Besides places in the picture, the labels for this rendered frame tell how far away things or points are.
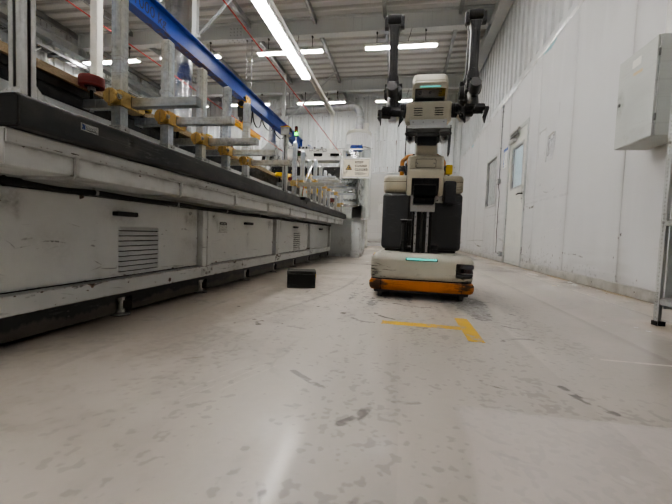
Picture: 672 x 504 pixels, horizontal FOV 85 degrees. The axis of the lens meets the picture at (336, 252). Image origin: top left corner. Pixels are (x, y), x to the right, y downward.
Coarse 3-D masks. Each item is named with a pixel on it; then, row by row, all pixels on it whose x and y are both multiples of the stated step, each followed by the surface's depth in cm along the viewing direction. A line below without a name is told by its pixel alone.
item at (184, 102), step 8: (184, 96) 121; (192, 96) 120; (88, 104) 127; (96, 104) 127; (104, 104) 126; (136, 104) 124; (144, 104) 124; (152, 104) 123; (160, 104) 123; (168, 104) 122; (176, 104) 121; (184, 104) 121; (192, 104) 120; (200, 104) 122
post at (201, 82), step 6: (198, 72) 168; (204, 72) 169; (198, 78) 169; (204, 78) 169; (198, 84) 169; (204, 84) 169; (198, 90) 169; (204, 90) 170; (198, 96) 169; (204, 96) 170; (204, 102) 170; (198, 108) 169; (204, 108) 170; (198, 114) 169; (204, 114) 170; (198, 126) 170; (204, 126) 171; (198, 132) 170; (204, 132) 171; (198, 150) 170; (204, 150) 172; (198, 156) 170; (204, 156) 172
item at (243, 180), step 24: (0, 96) 88; (24, 96) 88; (0, 120) 88; (24, 120) 88; (48, 120) 94; (72, 120) 101; (72, 144) 106; (96, 144) 109; (120, 144) 118; (144, 144) 129; (168, 144) 145; (168, 168) 144; (192, 168) 159; (216, 168) 179; (264, 192) 242; (336, 216) 509
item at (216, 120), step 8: (136, 120) 152; (144, 120) 151; (152, 120) 151; (184, 120) 148; (192, 120) 148; (200, 120) 147; (208, 120) 146; (216, 120) 146; (224, 120) 145; (232, 120) 145
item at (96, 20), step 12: (96, 0) 222; (96, 12) 223; (276, 12) 339; (96, 24) 223; (96, 36) 224; (288, 36) 379; (96, 48) 224; (96, 60) 224; (96, 72) 225; (312, 72) 473; (312, 84) 500; (324, 96) 546
